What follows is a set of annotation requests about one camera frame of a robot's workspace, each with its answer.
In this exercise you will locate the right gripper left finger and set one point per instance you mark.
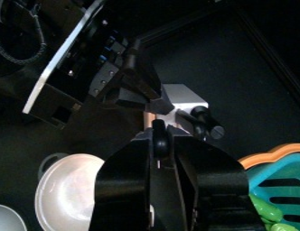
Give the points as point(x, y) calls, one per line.
point(123, 186)

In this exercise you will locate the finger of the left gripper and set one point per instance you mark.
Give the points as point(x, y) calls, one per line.
point(146, 78)
point(130, 97)

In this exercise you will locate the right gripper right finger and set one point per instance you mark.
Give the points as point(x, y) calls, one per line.
point(212, 177)

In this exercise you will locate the grey toy knife block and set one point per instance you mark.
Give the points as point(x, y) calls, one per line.
point(180, 96)

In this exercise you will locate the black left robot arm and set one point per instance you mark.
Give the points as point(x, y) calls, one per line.
point(63, 12)

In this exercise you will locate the pink toy pot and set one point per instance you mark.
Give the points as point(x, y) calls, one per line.
point(63, 192)

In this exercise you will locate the bright green toy pepper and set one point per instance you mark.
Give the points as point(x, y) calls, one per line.
point(266, 210)

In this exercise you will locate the teal basket with orange rim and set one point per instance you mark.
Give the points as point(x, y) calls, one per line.
point(285, 168)

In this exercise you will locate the silver toy kettle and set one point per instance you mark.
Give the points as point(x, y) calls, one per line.
point(5, 219)

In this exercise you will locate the white left wrist mount plate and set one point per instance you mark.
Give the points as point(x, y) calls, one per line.
point(55, 63)

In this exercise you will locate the black table frame rail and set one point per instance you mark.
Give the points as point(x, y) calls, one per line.
point(273, 60)
point(184, 25)

